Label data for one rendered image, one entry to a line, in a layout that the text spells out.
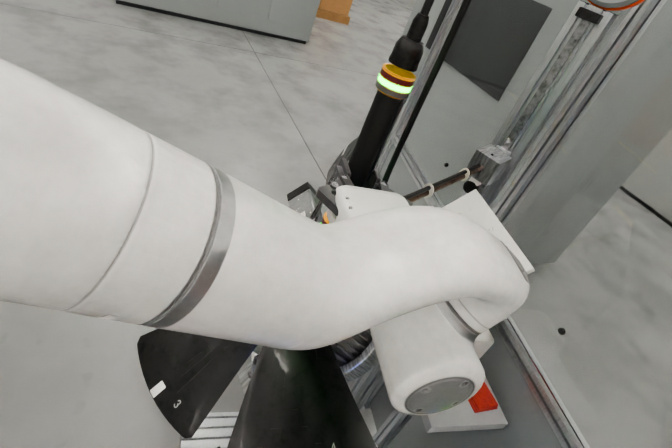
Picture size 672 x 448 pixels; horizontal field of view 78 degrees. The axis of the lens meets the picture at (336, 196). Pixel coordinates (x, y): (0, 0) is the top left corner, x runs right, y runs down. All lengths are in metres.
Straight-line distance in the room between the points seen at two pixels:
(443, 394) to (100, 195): 0.31
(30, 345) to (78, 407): 0.35
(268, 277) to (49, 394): 1.87
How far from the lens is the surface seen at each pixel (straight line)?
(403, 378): 0.37
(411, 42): 0.51
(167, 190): 0.19
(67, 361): 2.13
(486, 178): 1.13
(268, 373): 0.74
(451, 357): 0.37
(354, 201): 0.50
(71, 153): 0.18
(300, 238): 0.24
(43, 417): 2.03
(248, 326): 0.24
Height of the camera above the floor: 1.80
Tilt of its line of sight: 33 degrees down
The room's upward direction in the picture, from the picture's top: 22 degrees clockwise
